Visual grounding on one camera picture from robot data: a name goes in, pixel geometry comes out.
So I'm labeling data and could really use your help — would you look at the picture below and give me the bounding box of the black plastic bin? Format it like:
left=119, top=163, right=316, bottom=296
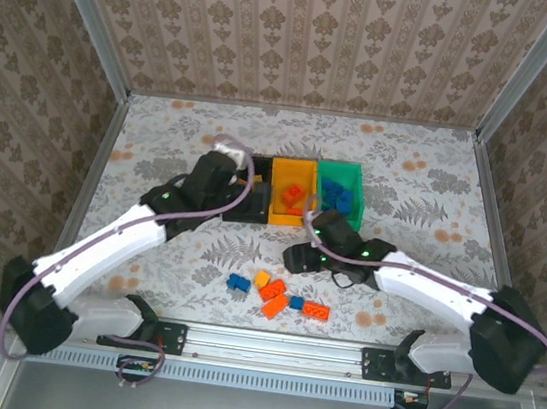
left=220, top=150, right=279, bottom=229

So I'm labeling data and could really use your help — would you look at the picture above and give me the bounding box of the yellow plastic bin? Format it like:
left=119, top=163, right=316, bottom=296
left=264, top=154, right=322, bottom=232

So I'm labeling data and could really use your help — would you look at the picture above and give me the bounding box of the green plastic bin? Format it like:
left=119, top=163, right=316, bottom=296
left=309, top=157, right=372, bottom=232

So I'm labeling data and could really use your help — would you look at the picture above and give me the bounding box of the floral table cover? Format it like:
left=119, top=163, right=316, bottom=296
left=51, top=80, right=540, bottom=363

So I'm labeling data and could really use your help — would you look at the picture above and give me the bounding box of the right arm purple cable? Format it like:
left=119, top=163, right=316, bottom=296
left=276, top=193, right=547, bottom=409

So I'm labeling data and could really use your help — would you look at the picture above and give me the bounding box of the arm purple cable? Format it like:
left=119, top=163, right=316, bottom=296
left=276, top=193, right=547, bottom=409
left=0, top=107, right=261, bottom=402

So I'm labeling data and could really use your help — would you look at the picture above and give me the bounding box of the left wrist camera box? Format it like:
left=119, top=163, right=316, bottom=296
left=209, top=140, right=256, bottom=172

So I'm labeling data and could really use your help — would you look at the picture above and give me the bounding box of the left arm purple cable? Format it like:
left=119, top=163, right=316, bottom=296
left=0, top=107, right=261, bottom=402

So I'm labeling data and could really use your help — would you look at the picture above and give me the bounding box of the aluminium mounting rail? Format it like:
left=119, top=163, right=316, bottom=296
left=9, top=296, right=547, bottom=402

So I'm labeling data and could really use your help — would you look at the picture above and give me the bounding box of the aluminium table end rail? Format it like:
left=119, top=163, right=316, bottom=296
left=129, top=83, right=481, bottom=140

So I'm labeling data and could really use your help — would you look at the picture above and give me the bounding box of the aluminium table side rail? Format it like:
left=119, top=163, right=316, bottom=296
left=445, top=137, right=547, bottom=363
left=32, top=85, right=133, bottom=309

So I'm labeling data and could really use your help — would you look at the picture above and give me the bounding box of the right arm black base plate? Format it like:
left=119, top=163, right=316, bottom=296
left=358, top=345, right=456, bottom=392

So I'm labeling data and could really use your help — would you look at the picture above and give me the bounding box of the slotted white cable duct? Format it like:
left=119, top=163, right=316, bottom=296
left=23, top=338, right=400, bottom=409

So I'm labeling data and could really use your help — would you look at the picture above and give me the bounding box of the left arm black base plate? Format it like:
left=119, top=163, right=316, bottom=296
left=96, top=312, right=188, bottom=358

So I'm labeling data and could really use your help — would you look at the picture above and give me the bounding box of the aluminium frame post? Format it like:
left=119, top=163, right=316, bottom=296
left=25, top=0, right=144, bottom=102
left=474, top=0, right=547, bottom=150

